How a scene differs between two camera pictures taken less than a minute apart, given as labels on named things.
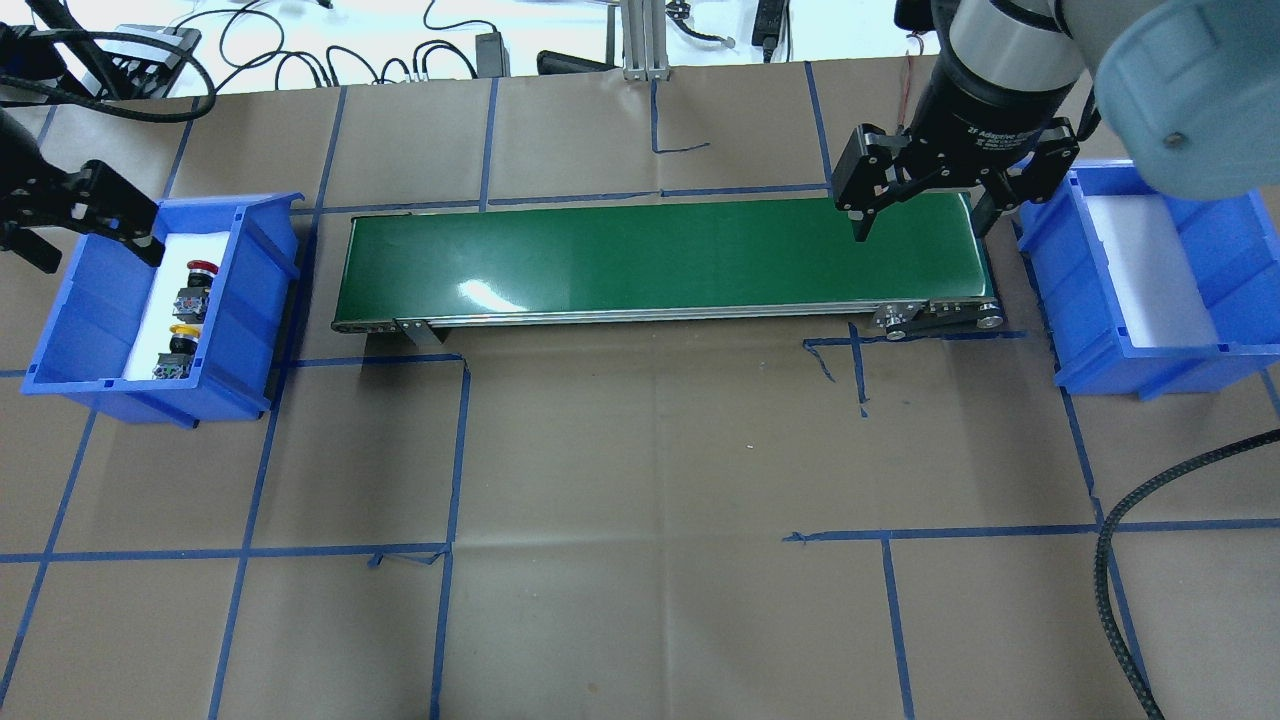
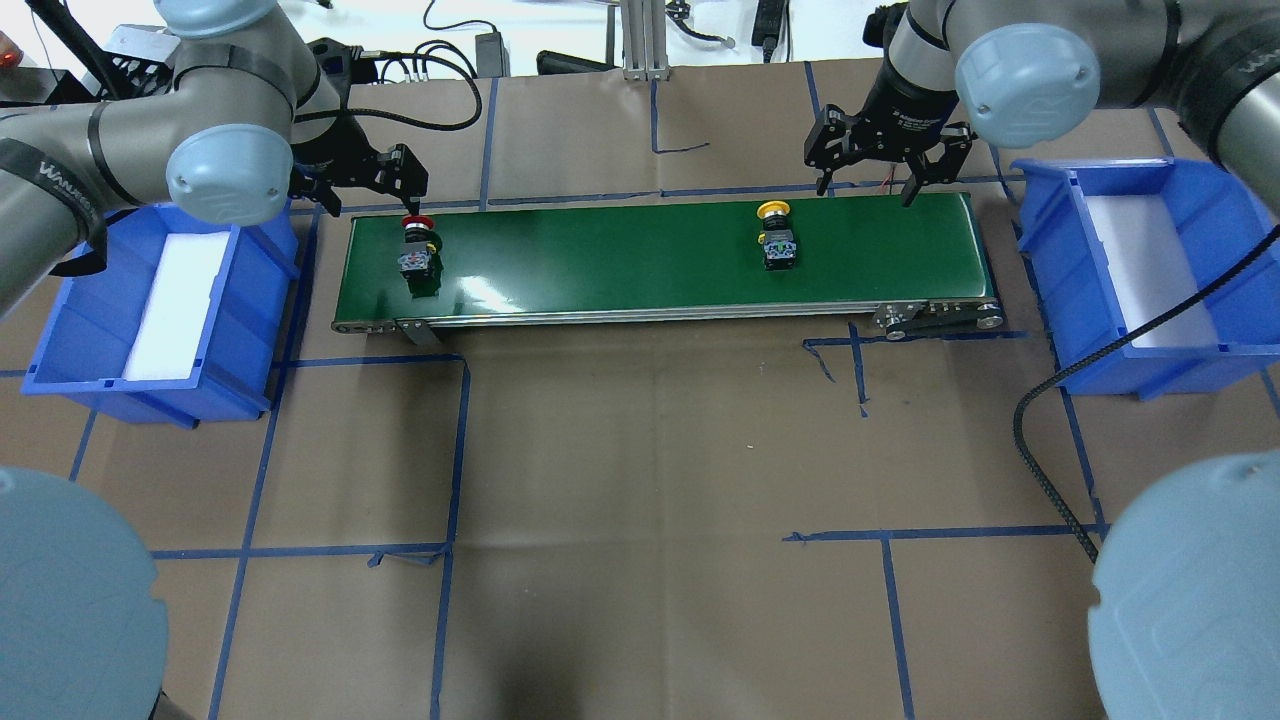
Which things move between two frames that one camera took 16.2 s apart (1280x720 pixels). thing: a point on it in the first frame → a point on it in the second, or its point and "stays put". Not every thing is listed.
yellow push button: (177, 363) → (777, 239)
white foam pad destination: (1156, 290) stays put
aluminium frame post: (644, 40) stays put
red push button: (191, 300) → (420, 260)
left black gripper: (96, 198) → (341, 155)
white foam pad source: (152, 335) stays put
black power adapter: (492, 57) stays put
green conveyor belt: (924, 266) stays put
